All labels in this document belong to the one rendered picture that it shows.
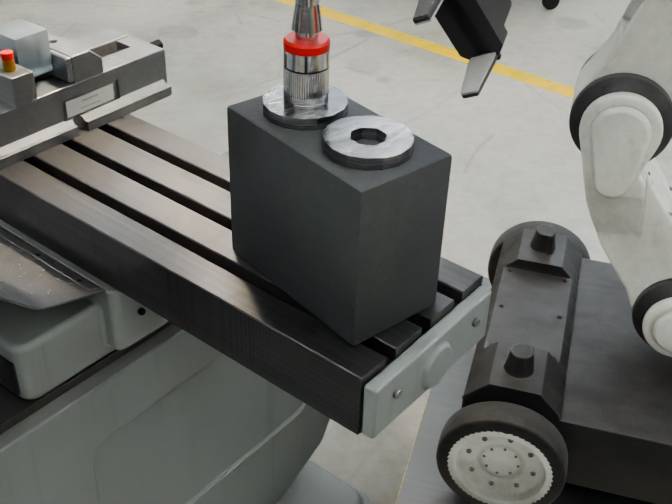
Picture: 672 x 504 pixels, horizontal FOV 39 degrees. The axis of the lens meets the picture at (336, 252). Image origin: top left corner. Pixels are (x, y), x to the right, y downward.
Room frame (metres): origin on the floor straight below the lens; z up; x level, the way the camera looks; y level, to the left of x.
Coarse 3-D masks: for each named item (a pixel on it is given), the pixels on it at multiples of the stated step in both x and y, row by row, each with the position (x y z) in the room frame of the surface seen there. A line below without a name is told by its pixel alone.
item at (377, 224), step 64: (256, 128) 0.86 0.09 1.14; (320, 128) 0.85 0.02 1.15; (384, 128) 0.84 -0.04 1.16; (256, 192) 0.86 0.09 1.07; (320, 192) 0.78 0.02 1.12; (384, 192) 0.75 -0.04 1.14; (256, 256) 0.86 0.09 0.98; (320, 256) 0.78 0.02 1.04; (384, 256) 0.76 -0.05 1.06; (384, 320) 0.76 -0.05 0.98
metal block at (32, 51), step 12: (0, 24) 1.21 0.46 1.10; (12, 24) 1.21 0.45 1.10; (24, 24) 1.21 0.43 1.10; (0, 36) 1.18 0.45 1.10; (12, 36) 1.17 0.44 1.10; (24, 36) 1.17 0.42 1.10; (36, 36) 1.18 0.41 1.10; (0, 48) 1.18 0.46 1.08; (12, 48) 1.16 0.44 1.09; (24, 48) 1.17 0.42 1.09; (36, 48) 1.18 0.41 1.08; (48, 48) 1.19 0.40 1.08; (24, 60) 1.16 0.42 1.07; (36, 60) 1.18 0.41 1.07; (48, 60) 1.19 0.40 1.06; (36, 72) 1.18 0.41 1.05
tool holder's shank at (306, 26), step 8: (296, 0) 0.89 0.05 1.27; (304, 0) 0.88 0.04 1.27; (312, 0) 0.88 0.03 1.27; (296, 8) 0.89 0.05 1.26; (304, 8) 0.88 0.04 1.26; (312, 8) 0.88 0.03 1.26; (296, 16) 0.89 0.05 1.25; (304, 16) 0.88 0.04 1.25; (312, 16) 0.88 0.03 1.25; (320, 16) 0.89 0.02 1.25; (296, 24) 0.88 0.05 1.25; (304, 24) 0.88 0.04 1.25; (312, 24) 0.88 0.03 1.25; (320, 24) 0.89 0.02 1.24; (296, 32) 0.88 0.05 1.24; (304, 32) 0.88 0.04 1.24; (312, 32) 0.88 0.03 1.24; (304, 40) 0.88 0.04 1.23; (312, 40) 0.89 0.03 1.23
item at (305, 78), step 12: (288, 60) 0.88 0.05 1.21; (300, 60) 0.87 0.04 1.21; (312, 60) 0.87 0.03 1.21; (324, 60) 0.88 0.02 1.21; (288, 72) 0.88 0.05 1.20; (300, 72) 0.87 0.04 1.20; (312, 72) 0.87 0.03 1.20; (324, 72) 0.88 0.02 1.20; (288, 84) 0.88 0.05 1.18; (300, 84) 0.87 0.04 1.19; (312, 84) 0.87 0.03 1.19; (324, 84) 0.88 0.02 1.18; (288, 96) 0.88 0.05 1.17; (300, 96) 0.87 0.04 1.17; (312, 96) 0.87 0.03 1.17; (324, 96) 0.88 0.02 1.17; (300, 108) 0.87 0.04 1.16; (312, 108) 0.87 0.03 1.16
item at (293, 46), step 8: (320, 32) 0.91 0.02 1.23; (288, 40) 0.89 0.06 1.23; (296, 40) 0.89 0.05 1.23; (320, 40) 0.89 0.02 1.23; (328, 40) 0.89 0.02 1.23; (288, 48) 0.88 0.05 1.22; (296, 48) 0.87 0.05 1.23; (304, 48) 0.87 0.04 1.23; (312, 48) 0.87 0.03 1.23; (320, 48) 0.88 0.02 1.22; (328, 48) 0.89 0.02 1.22
